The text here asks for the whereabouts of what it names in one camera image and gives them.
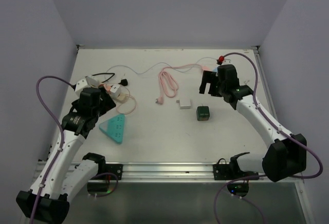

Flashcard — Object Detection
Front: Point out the pink thick power cord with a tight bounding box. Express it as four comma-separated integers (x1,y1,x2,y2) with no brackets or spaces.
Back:
154,64,204,105

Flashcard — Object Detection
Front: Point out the beige power strip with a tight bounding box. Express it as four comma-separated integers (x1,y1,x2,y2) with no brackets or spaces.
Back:
85,75,128,103

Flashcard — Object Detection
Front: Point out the white usb charger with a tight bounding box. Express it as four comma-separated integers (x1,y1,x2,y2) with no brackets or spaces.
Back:
110,84,121,98

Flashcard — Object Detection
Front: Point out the dark green cube plug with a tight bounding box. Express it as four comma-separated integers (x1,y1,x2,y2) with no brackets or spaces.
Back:
196,105,210,121

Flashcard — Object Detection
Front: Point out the aluminium front rail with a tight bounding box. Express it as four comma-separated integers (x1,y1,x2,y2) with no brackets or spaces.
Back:
35,161,304,183

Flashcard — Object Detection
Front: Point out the light blue thin cable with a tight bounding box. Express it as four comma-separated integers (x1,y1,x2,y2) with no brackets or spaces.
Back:
106,56,222,77

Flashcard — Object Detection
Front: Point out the purple cable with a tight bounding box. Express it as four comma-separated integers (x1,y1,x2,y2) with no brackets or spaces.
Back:
213,51,324,224
28,76,77,224

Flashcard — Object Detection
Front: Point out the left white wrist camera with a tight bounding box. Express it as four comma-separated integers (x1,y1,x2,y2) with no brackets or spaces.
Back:
74,75,100,97

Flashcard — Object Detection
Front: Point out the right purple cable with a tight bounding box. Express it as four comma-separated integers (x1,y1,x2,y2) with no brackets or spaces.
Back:
213,51,324,224

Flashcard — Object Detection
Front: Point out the teal triangular socket adapter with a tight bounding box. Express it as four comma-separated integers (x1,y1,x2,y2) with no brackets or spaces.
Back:
99,114,125,144

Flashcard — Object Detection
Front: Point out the pink plug on strip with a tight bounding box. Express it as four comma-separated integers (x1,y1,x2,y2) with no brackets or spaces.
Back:
103,84,111,93

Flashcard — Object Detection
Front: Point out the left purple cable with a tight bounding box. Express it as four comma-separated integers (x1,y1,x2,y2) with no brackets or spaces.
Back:
28,76,77,224

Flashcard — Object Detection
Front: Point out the white charger plug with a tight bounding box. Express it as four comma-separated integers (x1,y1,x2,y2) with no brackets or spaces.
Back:
176,97,192,110

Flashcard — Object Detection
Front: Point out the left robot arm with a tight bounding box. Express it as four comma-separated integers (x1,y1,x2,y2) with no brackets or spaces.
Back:
16,86,116,223

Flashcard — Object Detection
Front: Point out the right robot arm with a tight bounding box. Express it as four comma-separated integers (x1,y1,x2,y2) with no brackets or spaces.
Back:
199,64,306,182

